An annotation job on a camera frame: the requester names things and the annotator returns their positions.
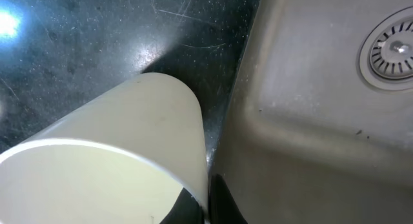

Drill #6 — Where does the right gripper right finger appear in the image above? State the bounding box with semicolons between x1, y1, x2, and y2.
208;174;248;224

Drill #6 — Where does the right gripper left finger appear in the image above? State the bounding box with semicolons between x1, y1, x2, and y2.
159;187;206;224

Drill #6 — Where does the white cup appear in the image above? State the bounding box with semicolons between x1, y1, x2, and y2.
0;72;209;224

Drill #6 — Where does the steel sink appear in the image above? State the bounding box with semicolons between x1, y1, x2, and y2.
208;0;413;224

